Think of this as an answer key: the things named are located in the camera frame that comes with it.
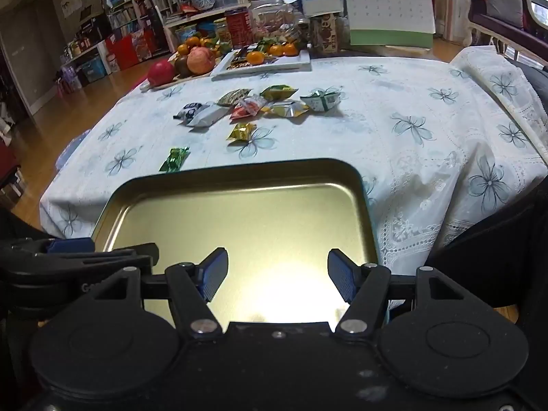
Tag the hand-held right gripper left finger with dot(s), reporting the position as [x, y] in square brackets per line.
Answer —
[215, 272]

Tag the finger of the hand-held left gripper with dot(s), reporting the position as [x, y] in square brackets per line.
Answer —
[70, 245]
[128, 254]

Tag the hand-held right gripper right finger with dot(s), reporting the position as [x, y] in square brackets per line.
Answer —
[340, 274]

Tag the gold metal tin tray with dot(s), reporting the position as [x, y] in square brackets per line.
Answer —
[257, 222]

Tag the green candy packet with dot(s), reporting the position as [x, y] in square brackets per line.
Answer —
[174, 159]

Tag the gold snack packet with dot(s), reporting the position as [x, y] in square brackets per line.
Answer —
[242, 132]

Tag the blue white snack packet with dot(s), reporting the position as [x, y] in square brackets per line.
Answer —
[190, 111]

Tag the silver grey snack packet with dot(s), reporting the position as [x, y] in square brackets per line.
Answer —
[209, 115]

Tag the red snack packet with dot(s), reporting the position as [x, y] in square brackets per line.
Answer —
[247, 108]

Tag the yellow silver snack packet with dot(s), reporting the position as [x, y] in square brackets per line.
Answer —
[284, 109]

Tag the white green snack packet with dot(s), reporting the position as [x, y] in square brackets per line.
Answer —
[323, 100]

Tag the brown green patterned snack packet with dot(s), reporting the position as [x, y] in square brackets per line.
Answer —
[233, 96]

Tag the green yellow snack packet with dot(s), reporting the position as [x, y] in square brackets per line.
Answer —
[278, 92]

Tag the blue round cushion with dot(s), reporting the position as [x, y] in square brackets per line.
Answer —
[70, 152]

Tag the person's black clothing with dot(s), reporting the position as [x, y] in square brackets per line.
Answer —
[492, 265]

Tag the blue storage box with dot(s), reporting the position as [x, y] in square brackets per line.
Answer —
[93, 70]

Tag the wooden serving board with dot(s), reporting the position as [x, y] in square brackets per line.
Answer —
[171, 82]

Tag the red apple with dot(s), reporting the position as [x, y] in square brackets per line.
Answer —
[161, 73]

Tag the dark brown fruit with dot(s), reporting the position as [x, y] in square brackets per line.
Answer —
[181, 66]

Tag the red box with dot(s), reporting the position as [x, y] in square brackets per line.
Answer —
[124, 51]

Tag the pink yellow apple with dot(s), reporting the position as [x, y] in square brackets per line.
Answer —
[200, 60]

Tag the white rectangular plate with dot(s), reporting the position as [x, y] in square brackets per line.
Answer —
[295, 63]

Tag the orange tangerine fruit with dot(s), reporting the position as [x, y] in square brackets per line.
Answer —
[255, 57]
[291, 49]
[276, 49]

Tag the black snack packet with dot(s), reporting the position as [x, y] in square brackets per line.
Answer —
[243, 52]

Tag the pile of leafy tangerines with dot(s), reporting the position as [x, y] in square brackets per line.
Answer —
[192, 42]

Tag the blue floral pot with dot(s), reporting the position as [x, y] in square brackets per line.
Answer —
[185, 33]

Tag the bookshelf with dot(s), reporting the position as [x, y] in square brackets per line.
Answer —
[128, 13]

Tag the small jar with yellow lid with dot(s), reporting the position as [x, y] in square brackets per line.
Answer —
[221, 32]

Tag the red metal can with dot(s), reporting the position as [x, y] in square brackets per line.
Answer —
[238, 30]

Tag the large clear glass jar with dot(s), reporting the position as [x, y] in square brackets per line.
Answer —
[269, 19]

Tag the desk calendar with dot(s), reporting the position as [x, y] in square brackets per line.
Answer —
[389, 13]

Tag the white framed purple sofa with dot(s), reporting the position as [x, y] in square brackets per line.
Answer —
[483, 25]

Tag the grey cushion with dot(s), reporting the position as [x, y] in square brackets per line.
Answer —
[505, 4]

